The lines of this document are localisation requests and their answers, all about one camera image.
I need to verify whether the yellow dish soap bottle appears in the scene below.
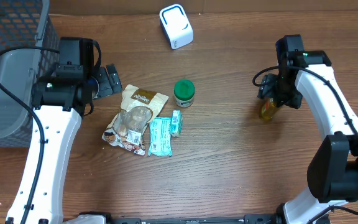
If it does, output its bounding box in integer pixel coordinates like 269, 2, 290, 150
259, 98, 280, 121

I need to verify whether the brown white snack bag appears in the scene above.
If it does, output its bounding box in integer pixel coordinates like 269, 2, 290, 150
102, 85, 168, 156

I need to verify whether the green lid seasoning jar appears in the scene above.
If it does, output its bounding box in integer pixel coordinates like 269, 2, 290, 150
174, 80, 195, 108

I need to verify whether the Kleenex pocket tissue pack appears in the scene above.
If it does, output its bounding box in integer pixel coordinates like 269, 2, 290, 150
170, 110, 183, 137

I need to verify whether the mint green wipes pack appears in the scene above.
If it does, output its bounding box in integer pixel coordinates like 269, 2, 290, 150
148, 117, 172, 156

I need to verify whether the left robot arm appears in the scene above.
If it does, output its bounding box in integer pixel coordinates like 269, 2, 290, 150
6, 37, 122, 223

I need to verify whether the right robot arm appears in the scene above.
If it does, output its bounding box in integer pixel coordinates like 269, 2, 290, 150
245, 35, 358, 223

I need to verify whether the white barcode scanner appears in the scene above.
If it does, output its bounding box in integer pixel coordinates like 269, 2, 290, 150
159, 4, 194, 50

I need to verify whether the grey plastic shopping basket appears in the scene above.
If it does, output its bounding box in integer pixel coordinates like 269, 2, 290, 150
0, 0, 59, 147

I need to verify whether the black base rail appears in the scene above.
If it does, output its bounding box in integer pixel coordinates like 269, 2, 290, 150
63, 212, 331, 224

